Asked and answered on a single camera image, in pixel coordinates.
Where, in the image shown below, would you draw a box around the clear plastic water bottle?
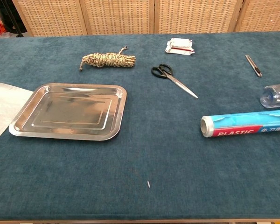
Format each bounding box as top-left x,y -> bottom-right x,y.
260,83 -> 280,109

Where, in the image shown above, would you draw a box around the blue plush table cover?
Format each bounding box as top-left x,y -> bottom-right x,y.
0,31 -> 280,221

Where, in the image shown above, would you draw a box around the silver utility knife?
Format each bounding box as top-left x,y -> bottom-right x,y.
245,55 -> 263,77

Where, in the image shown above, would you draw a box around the black-handled scissors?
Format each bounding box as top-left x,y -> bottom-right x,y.
151,63 -> 198,99

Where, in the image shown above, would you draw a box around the blue plastic wrap roll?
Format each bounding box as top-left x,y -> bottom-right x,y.
200,109 -> 280,138

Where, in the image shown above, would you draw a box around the wicker folding screen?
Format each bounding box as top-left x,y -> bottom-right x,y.
11,0 -> 280,37

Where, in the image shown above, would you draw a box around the beige braided rope bundle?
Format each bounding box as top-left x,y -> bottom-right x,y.
78,45 -> 137,71

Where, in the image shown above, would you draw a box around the white gauze packet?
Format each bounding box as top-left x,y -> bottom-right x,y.
165,37 -> 196,56

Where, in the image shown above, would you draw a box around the white parchment paper sheet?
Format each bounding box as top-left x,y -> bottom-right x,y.
0,79 -> 34,140

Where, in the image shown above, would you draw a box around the silver metal tray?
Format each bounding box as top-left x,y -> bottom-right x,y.
8,83 -> 127,141

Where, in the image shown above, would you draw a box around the black tripod stand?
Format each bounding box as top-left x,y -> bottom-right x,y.
2,0 -> 25,38

